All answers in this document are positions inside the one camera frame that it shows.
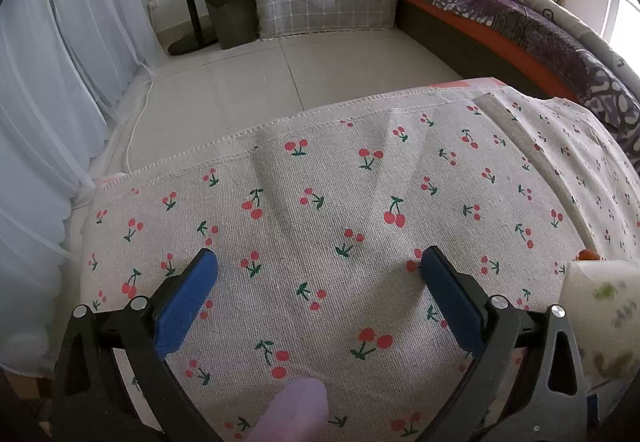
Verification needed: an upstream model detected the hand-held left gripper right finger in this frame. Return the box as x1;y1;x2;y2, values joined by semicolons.
417;245;588;442

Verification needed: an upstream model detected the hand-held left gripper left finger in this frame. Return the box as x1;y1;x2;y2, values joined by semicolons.
50;248;221;442

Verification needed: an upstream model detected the floral print paper cup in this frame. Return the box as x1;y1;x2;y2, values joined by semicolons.
559;259;640;385

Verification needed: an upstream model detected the dark trash bin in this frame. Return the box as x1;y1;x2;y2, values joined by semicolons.
201;0;258;50

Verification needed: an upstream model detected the pink clothing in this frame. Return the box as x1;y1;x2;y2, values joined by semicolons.
247;377;331;442

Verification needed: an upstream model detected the cherry print tablecloth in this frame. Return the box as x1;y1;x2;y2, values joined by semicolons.
80;75;640;442

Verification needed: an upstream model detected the sheer white curtain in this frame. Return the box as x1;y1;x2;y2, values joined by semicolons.
0;0;161;358

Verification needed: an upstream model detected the bed with grey headboard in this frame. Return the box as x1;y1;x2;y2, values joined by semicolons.
380;0;640;103

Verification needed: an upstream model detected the purple patterned bed blanket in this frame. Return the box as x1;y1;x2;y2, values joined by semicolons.
400;0;640;158

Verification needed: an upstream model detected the grey cartoon print duvet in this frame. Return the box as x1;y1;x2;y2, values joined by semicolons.
402;0;640;88

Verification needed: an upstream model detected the window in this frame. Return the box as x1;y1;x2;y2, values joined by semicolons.
602;0;640;53

